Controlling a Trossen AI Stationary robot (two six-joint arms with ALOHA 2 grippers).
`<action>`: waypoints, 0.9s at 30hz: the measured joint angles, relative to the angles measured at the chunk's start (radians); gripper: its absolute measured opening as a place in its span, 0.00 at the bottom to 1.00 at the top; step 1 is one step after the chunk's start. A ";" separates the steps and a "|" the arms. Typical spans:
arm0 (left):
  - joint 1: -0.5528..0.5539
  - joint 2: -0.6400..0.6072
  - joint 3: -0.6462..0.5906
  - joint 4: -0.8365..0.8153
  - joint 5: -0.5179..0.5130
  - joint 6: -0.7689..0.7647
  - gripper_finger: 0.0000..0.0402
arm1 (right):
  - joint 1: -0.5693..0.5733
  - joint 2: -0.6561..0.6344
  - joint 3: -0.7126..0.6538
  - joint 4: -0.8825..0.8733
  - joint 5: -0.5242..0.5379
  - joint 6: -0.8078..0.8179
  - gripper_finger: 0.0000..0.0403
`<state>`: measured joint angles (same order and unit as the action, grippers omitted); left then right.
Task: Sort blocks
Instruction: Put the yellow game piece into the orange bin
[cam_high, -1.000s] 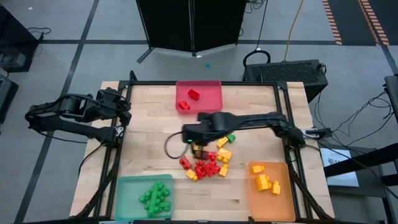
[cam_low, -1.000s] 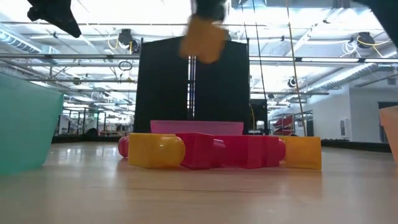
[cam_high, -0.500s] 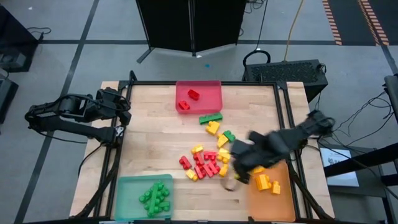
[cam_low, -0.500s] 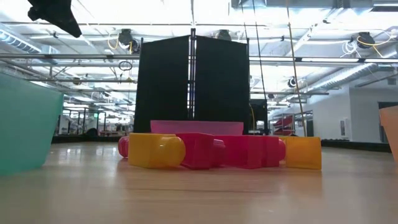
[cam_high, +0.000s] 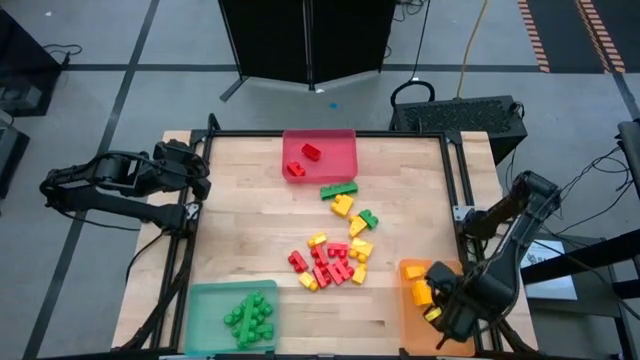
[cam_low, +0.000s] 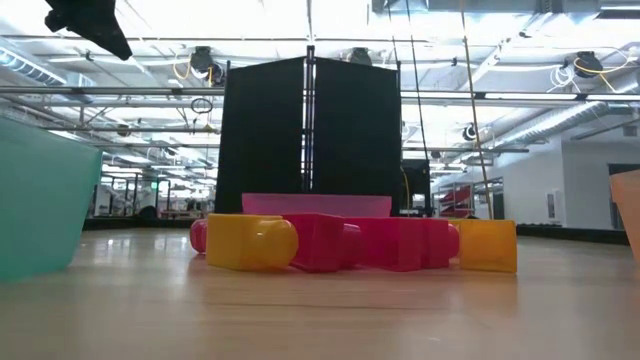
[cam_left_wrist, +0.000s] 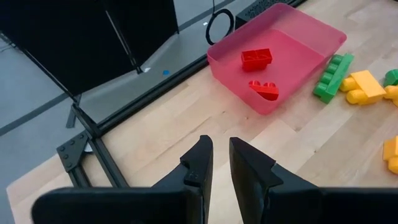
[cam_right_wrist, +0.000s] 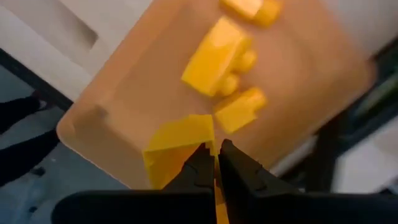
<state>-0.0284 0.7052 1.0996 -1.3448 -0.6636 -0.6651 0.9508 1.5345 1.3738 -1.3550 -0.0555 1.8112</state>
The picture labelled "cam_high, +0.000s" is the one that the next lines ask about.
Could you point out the black desk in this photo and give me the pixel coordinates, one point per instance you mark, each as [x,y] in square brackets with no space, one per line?
[25,55]

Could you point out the teal translucent plastic bin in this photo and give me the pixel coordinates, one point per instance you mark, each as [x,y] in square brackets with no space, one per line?
[210,325]

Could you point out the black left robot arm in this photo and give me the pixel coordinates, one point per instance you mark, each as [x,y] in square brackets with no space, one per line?
[100,200]

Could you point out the black metal side stand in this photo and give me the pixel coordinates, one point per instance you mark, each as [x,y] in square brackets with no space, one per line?
[600,252]

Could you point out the black computer case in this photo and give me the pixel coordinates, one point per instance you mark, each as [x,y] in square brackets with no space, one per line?
[460,117]

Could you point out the red toy block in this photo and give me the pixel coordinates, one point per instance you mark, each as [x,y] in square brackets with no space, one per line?
[321,276]
[311,151]
[341,271]
[298,261]
[338,248]
[295,169]
[320,255]

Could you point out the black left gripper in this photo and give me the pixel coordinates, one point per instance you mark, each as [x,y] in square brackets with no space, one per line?
[180,160]

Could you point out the black metal table frame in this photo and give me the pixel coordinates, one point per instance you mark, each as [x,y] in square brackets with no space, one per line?
[240,133]

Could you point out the white printed paper sheet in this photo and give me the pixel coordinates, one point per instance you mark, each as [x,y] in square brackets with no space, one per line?
[550,287]

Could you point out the large yellow toy block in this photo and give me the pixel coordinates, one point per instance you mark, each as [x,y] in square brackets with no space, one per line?
[421,292]
[361,248]
[342,205]

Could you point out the long green toy block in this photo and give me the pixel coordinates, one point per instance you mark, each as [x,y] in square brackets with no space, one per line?
[248,320]
[339,190]
[231,317]

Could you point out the black orange-striped floor mat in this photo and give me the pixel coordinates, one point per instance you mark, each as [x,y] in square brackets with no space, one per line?
[560,35]

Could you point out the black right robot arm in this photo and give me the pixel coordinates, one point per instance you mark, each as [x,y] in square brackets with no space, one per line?
[515,235]

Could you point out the grey metal mounting plate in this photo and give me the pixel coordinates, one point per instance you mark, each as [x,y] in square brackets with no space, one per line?
[461,213]

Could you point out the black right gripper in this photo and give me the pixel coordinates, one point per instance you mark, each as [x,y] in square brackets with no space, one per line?
[462,305]

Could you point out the black equipment panel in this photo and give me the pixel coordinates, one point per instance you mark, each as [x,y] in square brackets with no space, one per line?
[631,150]

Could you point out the red translucent plastic bin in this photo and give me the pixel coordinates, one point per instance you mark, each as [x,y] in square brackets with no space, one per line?
[335,160]

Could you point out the black equipment case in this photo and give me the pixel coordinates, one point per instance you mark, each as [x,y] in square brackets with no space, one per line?
[12,155]

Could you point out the orange translucent plastic bin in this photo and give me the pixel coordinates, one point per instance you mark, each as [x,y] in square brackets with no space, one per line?
[410,340]

